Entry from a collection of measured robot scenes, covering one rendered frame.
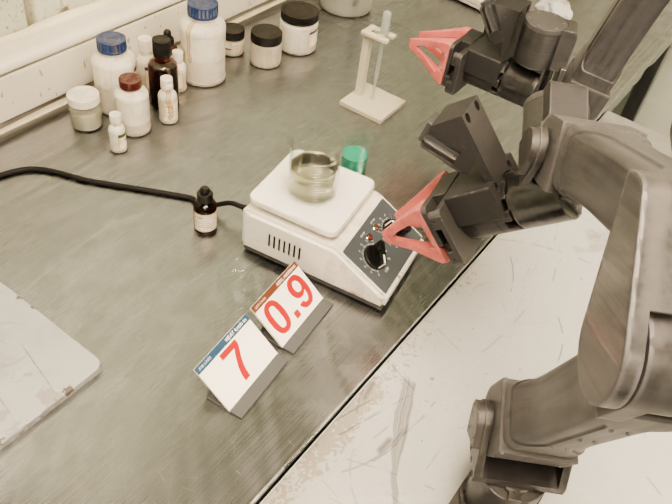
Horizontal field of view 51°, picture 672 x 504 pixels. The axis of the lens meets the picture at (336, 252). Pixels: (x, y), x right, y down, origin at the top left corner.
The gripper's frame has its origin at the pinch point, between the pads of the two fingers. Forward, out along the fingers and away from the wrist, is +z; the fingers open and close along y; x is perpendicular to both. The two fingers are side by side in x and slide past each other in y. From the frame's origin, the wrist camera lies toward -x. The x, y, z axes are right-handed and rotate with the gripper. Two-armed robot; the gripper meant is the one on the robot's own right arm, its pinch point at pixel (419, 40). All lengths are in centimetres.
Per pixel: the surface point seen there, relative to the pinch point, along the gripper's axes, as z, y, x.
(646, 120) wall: -26, -109, 56
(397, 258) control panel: -17.4, 31.6, 10.4
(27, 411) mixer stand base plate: 1, 72, 13
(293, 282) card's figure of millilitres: -9.9, 42.9, 10.8
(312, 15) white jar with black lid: 23.4, -5.7, 6.5
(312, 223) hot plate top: -8.8, 38.4, 5.1
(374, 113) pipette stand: 3.8, 3.1, 13.1
